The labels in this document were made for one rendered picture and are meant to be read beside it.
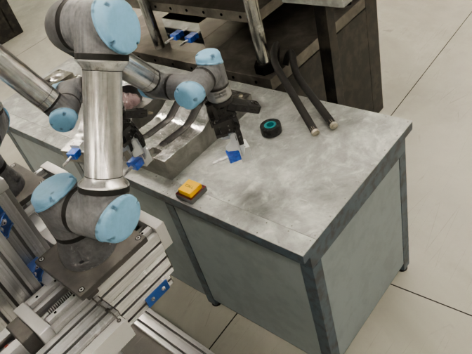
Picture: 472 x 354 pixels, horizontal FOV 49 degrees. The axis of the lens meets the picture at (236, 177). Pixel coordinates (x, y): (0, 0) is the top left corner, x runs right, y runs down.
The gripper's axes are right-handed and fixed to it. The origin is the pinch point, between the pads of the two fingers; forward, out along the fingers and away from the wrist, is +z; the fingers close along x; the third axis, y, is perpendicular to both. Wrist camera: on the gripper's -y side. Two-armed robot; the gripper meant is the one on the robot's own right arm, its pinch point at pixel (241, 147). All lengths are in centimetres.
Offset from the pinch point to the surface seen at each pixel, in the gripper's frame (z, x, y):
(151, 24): 2, -132, 10
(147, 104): 7, -63, 25
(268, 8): -7, -81, -40
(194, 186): 11.4, -3.6, 18.8
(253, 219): 15.1, 18.3, 5.1
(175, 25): 2, -120, -1
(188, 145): 7.6, -23.1, 15.5
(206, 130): 8.3, -28.7, 7.1
